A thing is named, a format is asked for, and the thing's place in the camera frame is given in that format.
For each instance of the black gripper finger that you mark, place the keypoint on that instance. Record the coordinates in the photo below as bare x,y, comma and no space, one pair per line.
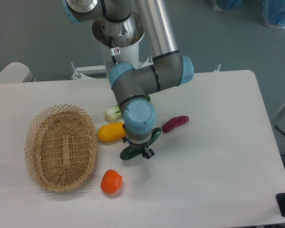
147,153

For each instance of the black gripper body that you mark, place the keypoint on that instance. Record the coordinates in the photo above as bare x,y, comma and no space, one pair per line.
137,144

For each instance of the green cucumber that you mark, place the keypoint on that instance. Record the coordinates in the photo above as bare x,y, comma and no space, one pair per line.
129,153

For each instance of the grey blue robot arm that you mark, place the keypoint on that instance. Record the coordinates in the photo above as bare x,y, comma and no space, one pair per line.
141,57

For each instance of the yellow bell pepper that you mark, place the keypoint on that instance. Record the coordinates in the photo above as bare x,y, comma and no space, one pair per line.
111,132

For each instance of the purple eggplant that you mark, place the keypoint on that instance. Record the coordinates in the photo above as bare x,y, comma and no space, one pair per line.
174,123

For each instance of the green bok choy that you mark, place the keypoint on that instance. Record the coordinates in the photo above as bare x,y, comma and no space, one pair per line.
112,112

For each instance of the orange bell pepper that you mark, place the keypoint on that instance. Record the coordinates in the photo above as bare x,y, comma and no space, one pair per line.
111,181

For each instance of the woven wicker basket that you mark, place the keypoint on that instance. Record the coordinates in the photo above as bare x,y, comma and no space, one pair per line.
61,148

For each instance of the white chair back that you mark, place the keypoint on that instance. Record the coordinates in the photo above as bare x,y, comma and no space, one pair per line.
16,72

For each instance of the blue plastic bag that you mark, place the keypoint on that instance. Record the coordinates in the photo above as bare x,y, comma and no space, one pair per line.
227,4
274,13

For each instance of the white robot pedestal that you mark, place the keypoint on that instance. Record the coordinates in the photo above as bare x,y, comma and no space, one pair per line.
119,42

